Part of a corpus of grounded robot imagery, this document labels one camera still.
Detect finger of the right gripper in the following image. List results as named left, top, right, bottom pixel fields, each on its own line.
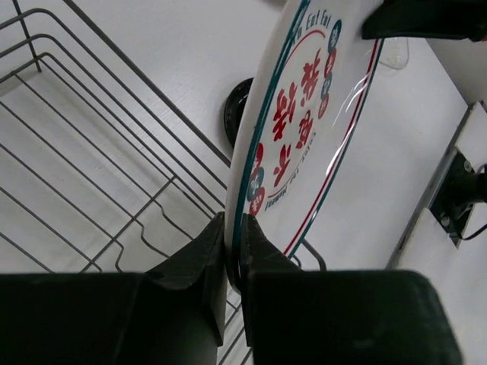
left=361, top=0, right=486, bottom=41

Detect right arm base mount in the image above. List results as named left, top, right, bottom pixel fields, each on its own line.
left=429, top=147, right=486, bottom=247

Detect aluminium rail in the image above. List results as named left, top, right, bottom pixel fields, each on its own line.
left=387, top=100, right=486, bottom=268

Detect grey wire dish rack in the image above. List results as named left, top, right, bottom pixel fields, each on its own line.
left=0, top=0, right=328, bottom=365

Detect black plate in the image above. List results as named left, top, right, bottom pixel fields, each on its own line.
left=223, top=78, right=253, bottom=148

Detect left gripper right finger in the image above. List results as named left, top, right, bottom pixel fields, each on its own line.
left=240, top=215, right=461, bottom=364

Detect white plate red characters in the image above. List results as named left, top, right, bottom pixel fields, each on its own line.
left=224, top=1, right=383, bottom=290

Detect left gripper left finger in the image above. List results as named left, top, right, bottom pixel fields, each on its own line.
left=1, top=214, right=227, bottom=364

